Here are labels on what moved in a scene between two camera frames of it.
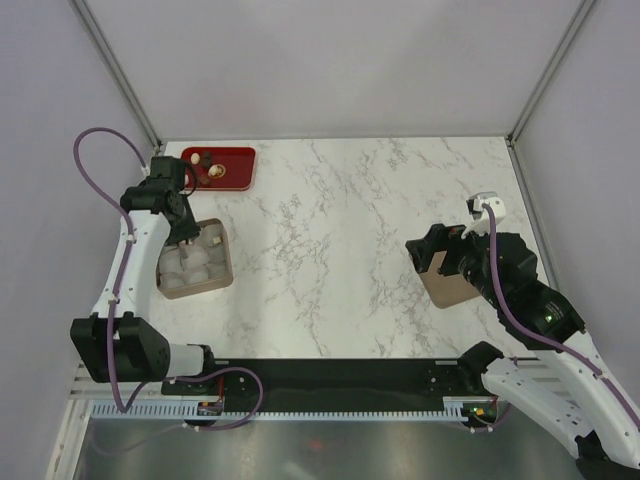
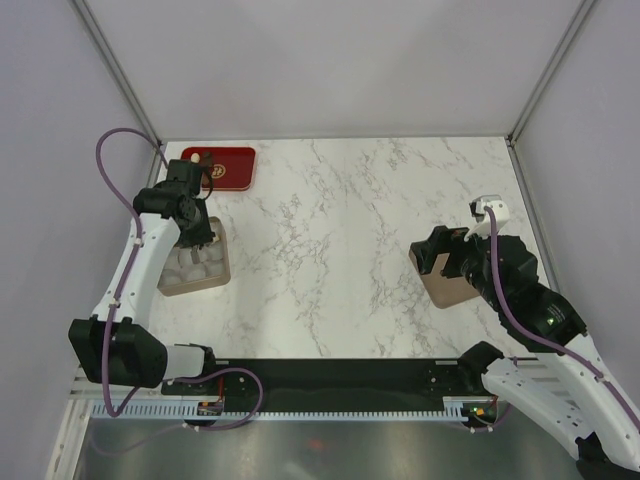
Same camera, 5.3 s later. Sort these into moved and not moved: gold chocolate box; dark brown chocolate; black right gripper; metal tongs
Moved: metal tongs
Not moved: black right gripper; gold chocolate box; dark brown chocolate
